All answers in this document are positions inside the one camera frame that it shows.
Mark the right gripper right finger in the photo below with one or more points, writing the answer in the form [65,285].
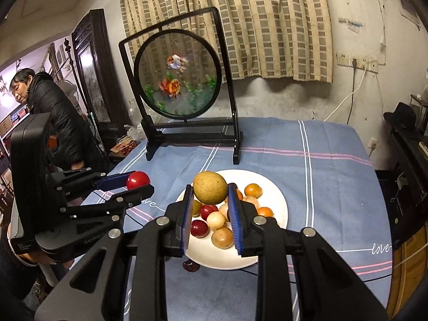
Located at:
[327,287]

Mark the goldfish screen black stand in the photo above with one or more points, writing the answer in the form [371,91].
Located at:
[180,77]

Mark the person in black jacket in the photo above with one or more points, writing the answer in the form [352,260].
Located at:
[76,147]

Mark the red tomato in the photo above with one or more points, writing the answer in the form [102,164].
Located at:
[137,179]

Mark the black hat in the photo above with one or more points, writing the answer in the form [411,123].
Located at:
[403,117]

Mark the dark wooden cabinet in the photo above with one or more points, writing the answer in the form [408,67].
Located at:
[97,73]

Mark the dark red apple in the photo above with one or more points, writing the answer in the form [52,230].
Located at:
[206,210]

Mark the small yellow-green fruit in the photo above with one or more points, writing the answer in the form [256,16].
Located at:
[210,188]

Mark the white round plate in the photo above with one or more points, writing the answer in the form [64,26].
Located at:
[240,216]

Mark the blue plaid tablecloth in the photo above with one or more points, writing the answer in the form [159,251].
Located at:
[326,182]

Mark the pale yellow fruit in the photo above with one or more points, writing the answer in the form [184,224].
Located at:
[215,220]

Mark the large dark purple fruit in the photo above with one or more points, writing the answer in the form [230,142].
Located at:
[190,266]

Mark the orange tomato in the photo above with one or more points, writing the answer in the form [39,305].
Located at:
[254,190]

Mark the large orange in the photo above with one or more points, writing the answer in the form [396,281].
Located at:
[265,212]

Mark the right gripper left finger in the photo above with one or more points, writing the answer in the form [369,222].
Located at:
[123,275]

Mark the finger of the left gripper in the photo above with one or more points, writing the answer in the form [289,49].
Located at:
[84,181]
[116,204]

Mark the black desk shelf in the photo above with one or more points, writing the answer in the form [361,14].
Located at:
[404,186]

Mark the wall power sockets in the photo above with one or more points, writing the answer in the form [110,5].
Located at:
[359,62]

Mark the green-yellow tomato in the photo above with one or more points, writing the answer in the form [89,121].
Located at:
[196,208]

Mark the tan round fruit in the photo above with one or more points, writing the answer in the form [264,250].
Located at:
[253,200]

